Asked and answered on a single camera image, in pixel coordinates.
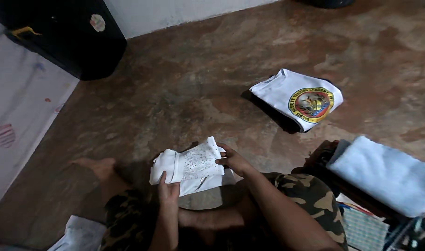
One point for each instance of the white garment with dark speckles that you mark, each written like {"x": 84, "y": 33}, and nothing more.
{"x": 198, "y": 162}

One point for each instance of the person's legs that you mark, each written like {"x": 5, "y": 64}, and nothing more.
{"x": 306, "y": 195}

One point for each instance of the person's right fingers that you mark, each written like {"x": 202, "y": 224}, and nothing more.
{"x": 224, "y": 160}

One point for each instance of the person's left hand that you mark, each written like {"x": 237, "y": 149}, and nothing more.
{"x": 169, "y": 192}

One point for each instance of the white cloth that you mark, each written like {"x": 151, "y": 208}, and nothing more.
{"x": 81, "y": 233}

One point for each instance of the person's right forearm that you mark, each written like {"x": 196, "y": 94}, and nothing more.
{"x": 282, "y": 209}

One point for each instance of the folded white shirt, round emblem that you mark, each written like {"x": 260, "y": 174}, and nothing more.
{"x": 278, "y": 94}

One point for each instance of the green checkered folded cloth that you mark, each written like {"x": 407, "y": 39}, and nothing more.
{"x": 364, "y": 226}

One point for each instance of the person's left forearm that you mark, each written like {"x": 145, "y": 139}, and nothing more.
{"x": 167, "y": 226}

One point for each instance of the person's right hand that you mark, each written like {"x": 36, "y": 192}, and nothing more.
{"x": 238, "y": 164}

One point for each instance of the light blue folded towel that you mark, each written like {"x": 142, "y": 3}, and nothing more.
{"x": 383, "y": 170}

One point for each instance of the white curtain with heart print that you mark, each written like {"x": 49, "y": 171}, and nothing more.
{"x": 20, "y": 87}

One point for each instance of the black cabinet with round sticker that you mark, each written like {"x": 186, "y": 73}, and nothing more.
{"x": 76, "y": 41}

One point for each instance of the dark round container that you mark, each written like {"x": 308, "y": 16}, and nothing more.
{"x": 331, "y": 2}

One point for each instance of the person's left thumb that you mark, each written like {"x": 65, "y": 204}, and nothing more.
{"x": 162, "y": 179}

